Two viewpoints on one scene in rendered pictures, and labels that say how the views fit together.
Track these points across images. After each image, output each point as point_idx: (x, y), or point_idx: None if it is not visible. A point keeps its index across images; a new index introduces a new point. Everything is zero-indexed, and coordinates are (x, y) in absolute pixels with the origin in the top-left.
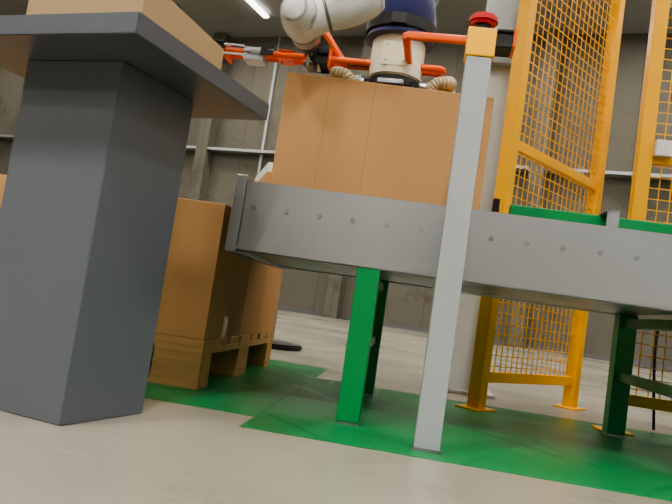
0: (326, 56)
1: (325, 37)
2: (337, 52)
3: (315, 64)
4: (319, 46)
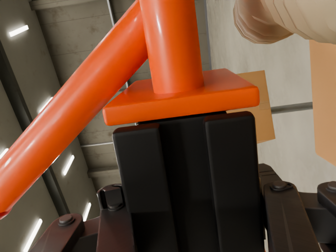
0: (181, 133)
1: (42, 168)
2: (112, 64)
3: (306, 217)
4: (116, 210)
